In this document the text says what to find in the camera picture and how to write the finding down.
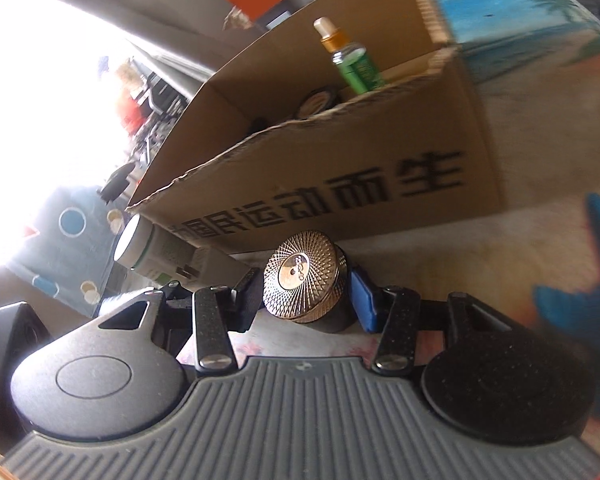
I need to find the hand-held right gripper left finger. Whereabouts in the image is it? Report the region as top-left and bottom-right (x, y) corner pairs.
(97, 267), (264, 377)

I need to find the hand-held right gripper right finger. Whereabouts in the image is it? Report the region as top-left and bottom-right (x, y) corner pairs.
(348, 267), (517, 377)

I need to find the gold patterned round case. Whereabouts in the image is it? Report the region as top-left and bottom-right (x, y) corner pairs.
(262, 232), (351, 334)

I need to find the brown cardboard box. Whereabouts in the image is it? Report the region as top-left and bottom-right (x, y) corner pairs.
(125, 0), (509, 257)

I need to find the green bottle with gold cap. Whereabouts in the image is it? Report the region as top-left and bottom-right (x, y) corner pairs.
(313, 17), (387, 95)

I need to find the white small carton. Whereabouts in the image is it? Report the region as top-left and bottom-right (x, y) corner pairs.
(177, 246), (253, 293)

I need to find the white jar with green label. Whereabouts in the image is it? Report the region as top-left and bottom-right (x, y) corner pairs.
(114, 214), (203, 285)

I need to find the blue fabric stool with circles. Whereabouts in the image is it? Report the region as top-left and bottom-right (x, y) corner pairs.
(2, 184), (127, 313)

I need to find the black plastic item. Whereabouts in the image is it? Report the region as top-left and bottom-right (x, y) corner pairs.
(99, 162), (137, 202)

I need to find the round jar with black rim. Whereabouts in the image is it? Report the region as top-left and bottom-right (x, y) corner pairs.
(295, 88), (340, 120)

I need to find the beach printed mat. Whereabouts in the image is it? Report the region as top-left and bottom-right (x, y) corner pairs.
(427, 0), (600, 421)

